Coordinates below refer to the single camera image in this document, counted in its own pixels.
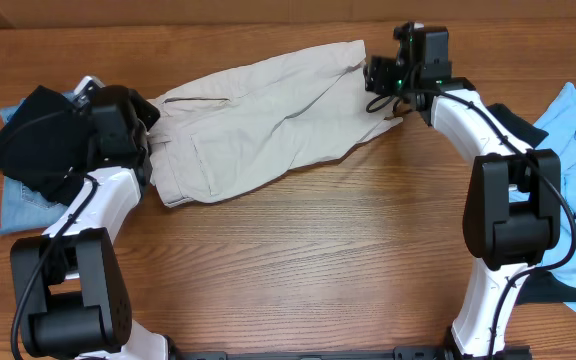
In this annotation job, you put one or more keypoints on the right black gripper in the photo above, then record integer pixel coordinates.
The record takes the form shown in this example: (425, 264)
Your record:
(377, 76)

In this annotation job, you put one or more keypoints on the beige khaki shorts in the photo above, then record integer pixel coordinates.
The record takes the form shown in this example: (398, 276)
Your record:
(233, 131)

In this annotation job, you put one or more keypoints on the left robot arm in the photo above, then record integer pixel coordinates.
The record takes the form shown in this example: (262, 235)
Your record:
(71, 299)

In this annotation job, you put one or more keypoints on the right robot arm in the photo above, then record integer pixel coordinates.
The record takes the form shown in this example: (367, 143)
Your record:
(512, 210)

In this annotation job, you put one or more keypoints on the black Nike t-shirt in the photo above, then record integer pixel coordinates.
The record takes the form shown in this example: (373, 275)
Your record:
(544, 287)

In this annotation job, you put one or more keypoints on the folded black garment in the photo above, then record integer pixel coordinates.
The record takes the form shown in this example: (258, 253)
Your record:
(45, 145)

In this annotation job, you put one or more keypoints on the folded blue denim jeans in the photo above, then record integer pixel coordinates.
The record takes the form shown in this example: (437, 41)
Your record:
(23, 209)

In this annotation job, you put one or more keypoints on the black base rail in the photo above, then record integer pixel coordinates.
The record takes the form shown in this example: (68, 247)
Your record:
(398, 353)

